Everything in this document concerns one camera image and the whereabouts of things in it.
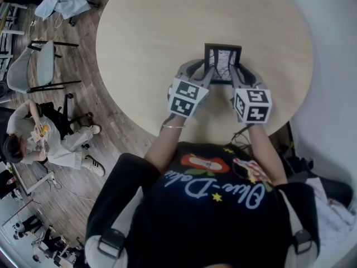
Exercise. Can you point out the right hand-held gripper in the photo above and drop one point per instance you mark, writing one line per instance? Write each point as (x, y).
(256, 113)

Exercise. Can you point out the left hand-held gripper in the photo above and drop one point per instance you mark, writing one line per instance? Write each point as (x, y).
(181, 105)

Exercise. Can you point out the black picture frame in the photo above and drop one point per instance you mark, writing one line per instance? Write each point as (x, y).
(221, 60)

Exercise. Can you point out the person's right forearm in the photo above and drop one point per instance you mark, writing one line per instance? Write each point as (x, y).
(265, 155)

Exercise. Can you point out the person's left forearm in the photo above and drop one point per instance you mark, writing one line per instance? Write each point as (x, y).
(164, 147)

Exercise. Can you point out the round wooden table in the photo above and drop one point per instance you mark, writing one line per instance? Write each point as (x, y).
(167, 38)

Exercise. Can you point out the black swivel office chair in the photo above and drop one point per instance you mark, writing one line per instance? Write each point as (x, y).
(67, 113)

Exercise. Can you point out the pale blue cloth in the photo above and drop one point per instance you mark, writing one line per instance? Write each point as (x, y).
(64, 3)

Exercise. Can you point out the grey shell chair black legs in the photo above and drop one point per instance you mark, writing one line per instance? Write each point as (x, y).
(44, 63)

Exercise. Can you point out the person's black printed t-shirt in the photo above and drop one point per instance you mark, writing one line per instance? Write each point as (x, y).
(200, 227)

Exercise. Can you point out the pale lilac cloth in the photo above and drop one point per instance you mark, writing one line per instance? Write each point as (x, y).
(332, 214)

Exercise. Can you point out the red drink bottle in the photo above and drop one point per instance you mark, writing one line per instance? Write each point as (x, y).
(11, 181)

